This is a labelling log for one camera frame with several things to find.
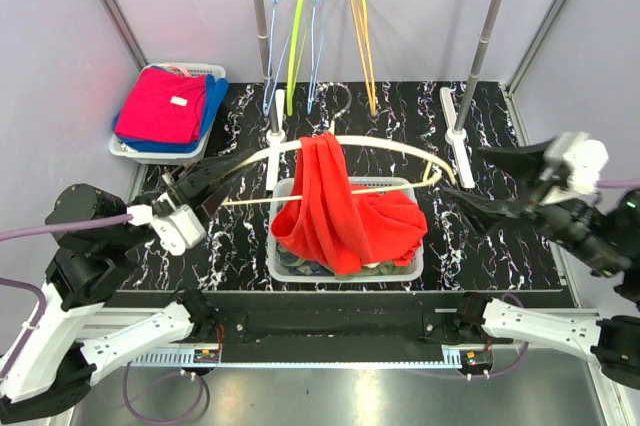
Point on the white hanger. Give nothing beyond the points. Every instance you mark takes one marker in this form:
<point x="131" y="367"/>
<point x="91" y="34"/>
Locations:
<point x="435" y="167"/>

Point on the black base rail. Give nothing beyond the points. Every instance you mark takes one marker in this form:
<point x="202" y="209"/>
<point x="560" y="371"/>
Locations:
<point x="339" y="328"/>

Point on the olive green tank top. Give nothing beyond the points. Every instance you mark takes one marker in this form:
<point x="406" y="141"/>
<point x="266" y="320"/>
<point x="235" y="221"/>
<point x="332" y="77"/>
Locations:
<point x="298" y="266"/>

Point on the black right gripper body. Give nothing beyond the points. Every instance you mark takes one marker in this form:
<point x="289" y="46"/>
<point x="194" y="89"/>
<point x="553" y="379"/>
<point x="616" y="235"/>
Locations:
<point x="571" y="220"/>

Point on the small white basket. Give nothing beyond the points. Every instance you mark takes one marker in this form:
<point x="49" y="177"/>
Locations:
<point x="118" y="149"/>

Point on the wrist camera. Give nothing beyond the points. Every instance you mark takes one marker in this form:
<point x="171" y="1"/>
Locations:
<point x="574" y="162"/>
<point x="176" y="233"/>

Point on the yellow plastic hanger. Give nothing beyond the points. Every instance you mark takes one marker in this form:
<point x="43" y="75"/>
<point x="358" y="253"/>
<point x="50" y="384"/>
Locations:
<point x="360" y="17"/>

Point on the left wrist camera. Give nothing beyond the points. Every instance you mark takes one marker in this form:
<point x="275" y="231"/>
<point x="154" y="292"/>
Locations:
<point x="176" y="233"/>

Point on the light blue wire hanger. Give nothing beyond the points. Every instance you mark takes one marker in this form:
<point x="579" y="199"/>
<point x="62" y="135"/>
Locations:
<point x="275" y="59"/>

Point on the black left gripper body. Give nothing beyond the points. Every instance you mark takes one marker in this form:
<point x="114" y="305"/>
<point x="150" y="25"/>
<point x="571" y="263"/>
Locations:
<point x="192" y="196"/>

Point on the red tank top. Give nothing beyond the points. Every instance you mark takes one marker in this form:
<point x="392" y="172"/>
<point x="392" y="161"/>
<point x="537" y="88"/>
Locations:
<point x="338" y="224"/>

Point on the folded clothes stack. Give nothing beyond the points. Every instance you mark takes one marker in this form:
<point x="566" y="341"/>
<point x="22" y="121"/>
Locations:
<point x="166" y="112"/>

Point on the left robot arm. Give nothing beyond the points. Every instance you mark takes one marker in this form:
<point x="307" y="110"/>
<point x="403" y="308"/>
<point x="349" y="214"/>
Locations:
<point x="49" y="368"/>

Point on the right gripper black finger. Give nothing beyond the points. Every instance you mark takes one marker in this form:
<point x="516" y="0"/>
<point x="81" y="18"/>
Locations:
<point x="523" y="163"/>
<point x="487" y="216"/>

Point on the white plastic mesh basket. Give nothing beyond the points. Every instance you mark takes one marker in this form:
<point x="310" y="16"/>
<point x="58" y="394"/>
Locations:
<point x="283" y="188"/>

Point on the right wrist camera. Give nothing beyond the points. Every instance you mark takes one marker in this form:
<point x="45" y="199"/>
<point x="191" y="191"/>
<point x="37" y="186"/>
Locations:
<point x="574" y="162"/>

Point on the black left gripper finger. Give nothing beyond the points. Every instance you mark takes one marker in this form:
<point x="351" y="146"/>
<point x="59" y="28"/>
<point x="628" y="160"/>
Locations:
<point x="213" y="170"/>
<point x="212" y="197"/>

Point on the lime green hanger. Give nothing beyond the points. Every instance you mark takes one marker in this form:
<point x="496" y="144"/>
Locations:
<point x="295" y="48"/>

